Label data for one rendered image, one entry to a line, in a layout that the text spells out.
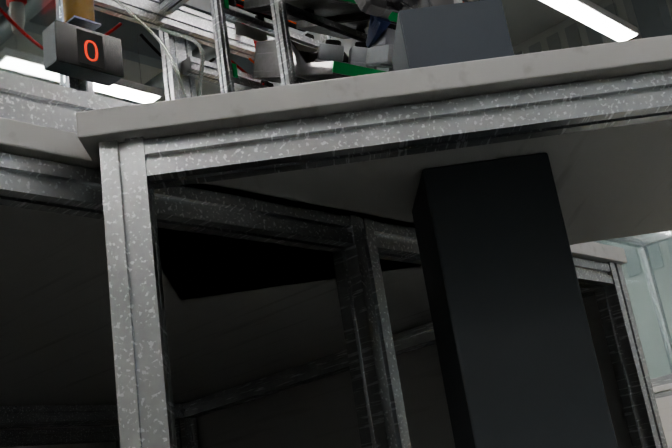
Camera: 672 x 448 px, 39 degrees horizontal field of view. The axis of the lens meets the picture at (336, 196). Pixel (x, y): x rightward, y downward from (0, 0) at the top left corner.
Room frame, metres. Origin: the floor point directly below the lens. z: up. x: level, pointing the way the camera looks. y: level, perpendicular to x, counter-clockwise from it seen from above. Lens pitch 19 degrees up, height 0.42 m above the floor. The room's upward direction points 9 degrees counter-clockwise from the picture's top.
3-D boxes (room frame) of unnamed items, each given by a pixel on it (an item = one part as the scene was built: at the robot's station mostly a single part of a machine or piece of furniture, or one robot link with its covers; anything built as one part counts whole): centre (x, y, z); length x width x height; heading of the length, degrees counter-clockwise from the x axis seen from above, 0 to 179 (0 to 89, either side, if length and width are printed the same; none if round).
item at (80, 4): (1.36, 0.37, 1.28); 0.05 x 0.05 x 0.05
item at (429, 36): (1.20, -0.19, 0.96); 0.14 x 0.14 x 0.20; 3
